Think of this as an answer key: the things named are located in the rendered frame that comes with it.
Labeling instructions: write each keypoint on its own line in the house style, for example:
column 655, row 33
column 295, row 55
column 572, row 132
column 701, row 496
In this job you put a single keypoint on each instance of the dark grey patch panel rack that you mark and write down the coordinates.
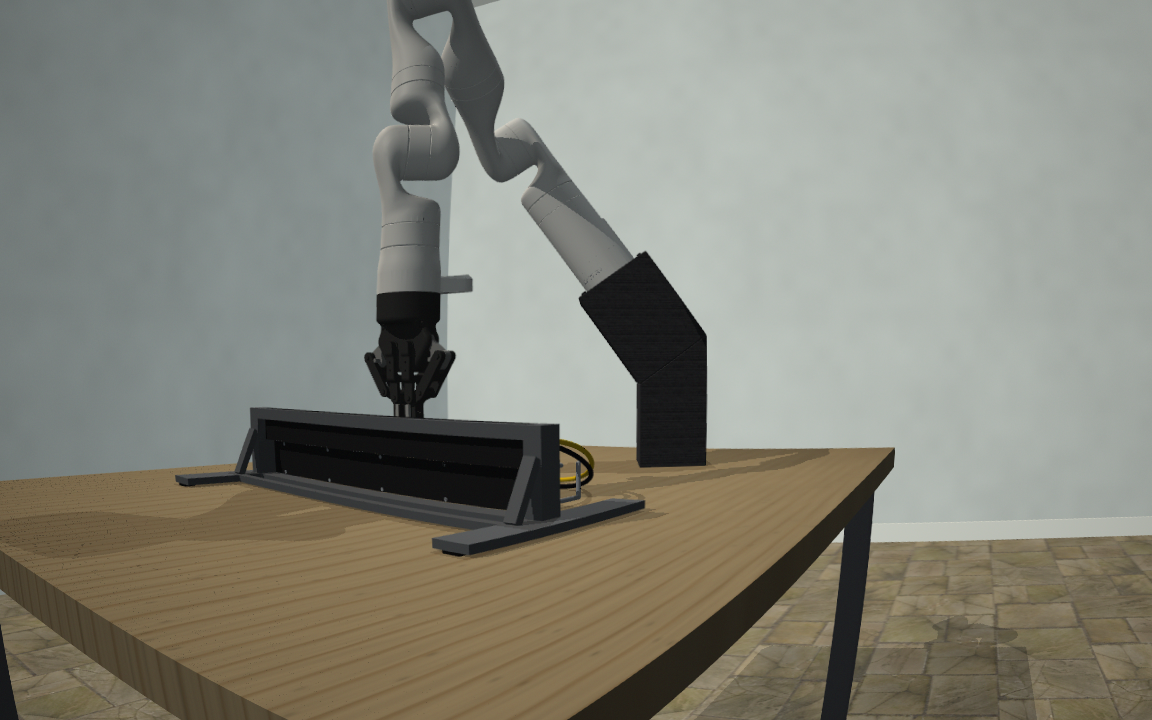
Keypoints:
column 534, row 450

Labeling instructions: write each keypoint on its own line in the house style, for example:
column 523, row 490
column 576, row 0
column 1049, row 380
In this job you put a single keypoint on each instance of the black cable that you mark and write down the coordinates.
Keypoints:
column 584, row 462

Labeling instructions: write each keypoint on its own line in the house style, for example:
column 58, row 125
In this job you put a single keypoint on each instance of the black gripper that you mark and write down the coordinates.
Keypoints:
column 408, row 332

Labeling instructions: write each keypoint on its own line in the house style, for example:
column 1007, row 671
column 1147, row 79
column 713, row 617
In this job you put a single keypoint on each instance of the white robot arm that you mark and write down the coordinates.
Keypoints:
column 410, row 237

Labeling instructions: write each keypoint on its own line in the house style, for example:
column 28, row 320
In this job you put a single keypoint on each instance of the yellow cable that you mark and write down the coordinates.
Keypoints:
column 584, row 451

